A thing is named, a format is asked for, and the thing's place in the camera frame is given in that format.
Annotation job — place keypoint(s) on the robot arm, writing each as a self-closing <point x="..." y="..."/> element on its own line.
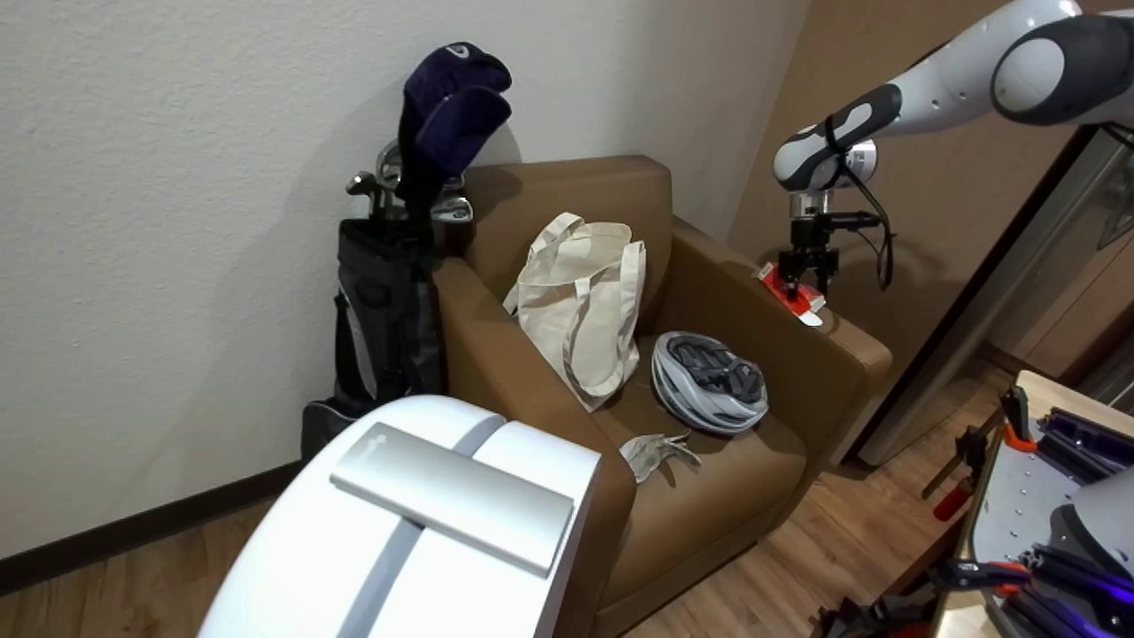
<point x="948" y="84"/>

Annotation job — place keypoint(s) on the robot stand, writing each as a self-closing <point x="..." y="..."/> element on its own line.
<point x="1019" y="505"/>

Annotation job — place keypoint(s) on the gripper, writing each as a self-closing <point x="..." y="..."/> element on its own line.
<point x="811" y="232"/>

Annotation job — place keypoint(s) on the black clamp with orange tip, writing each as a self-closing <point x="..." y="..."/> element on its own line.
<point x="992" y="576"/>

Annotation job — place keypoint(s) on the grey and white bicycle helmet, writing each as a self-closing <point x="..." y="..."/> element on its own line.
<point x="709" y="383"/>

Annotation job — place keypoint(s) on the pair of grey gloves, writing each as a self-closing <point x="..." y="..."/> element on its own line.
<point x="653" y="452"/>

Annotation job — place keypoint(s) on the orange and black clamp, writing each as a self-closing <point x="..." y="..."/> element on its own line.
<point x="1017" y="421"/>

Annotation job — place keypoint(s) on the beige canvas tote bag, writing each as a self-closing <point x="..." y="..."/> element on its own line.
<point x="580" y="310"/>

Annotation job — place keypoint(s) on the brown armchair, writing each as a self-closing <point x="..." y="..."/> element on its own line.
<point x="709" y="478"/>

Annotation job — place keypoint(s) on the bundle of golf clubs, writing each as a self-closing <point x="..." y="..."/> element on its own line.
<point x="452" y="209"/>

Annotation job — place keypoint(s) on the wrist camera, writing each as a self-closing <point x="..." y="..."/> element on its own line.
<point x="853" y="221"/>

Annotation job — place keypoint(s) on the purple golf club head cover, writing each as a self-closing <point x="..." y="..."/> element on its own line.
<point x="452" y="106"/>

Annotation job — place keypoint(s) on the heap of dark clamps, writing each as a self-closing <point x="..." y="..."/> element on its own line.
<point x="873" y="620"/>

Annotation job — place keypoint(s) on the silver flat bar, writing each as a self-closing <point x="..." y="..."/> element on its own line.
<point x="452" y="496"/>

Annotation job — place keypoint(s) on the black and grey golf bag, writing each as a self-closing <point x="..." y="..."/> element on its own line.
<point x="385" y="319"/>

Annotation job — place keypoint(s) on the orange and white box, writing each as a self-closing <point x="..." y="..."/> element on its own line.
<point x="780" y="288"/>

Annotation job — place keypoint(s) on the white round appliance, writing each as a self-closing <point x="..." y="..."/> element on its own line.
<point x="301" y="558"/>

